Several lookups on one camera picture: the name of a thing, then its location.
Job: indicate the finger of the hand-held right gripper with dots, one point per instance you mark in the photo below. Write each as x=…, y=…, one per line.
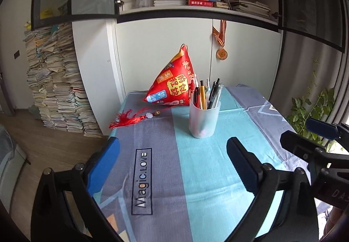
x=321, y=128
x=300, y=143

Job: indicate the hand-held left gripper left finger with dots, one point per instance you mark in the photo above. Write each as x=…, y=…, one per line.
x=105, y=165

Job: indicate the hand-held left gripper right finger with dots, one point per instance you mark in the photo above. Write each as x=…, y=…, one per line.
x=244, y=168

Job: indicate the translucent plastic cup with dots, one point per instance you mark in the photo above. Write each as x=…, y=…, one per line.
x=203, y=122

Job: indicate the dark green pen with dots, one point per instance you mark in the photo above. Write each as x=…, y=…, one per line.
x=212, y=94

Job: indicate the yellow and black pen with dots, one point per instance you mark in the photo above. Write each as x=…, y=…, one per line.
x=202, y=94

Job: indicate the clear pen with green grip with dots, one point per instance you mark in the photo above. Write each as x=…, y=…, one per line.
x=208, y=85

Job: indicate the person's right hand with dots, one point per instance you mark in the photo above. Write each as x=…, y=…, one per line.
x=335, y=223

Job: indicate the green leafy plant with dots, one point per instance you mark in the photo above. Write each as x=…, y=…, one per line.
x=302, y=113

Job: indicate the red tassel with bell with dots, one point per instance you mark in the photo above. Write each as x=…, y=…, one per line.
x=128, y=119

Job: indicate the blue and grey tablecloth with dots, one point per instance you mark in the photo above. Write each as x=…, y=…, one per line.
x=190, y=176

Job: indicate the grey curtain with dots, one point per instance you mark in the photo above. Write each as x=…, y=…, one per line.
x=313, y=67

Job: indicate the tall stack of papers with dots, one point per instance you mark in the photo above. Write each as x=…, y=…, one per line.
x=60, y=89

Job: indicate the grey padded furniture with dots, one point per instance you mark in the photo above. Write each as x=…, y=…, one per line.
x=11, y=160

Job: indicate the white bookshelf cabinet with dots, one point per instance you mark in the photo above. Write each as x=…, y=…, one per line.
x=245, y=53

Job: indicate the red pyramid printed pillow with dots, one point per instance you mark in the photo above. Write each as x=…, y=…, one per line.
x=169, y=81

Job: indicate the gold medal on striped ribbon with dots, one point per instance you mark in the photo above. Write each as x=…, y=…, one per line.
x=222, y=54

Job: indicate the dark door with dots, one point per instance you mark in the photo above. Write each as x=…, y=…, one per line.
x=5, y=91

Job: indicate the small stack of books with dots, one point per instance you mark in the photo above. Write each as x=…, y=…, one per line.
x=221, y=4

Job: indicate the yellow item behind glass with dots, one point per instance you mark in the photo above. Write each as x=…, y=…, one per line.
x=47, y=13

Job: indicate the stack of red books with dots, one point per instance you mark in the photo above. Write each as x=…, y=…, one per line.
x=200, y=2

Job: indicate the black wall switch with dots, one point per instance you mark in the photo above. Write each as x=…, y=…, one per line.
x=17, y=54

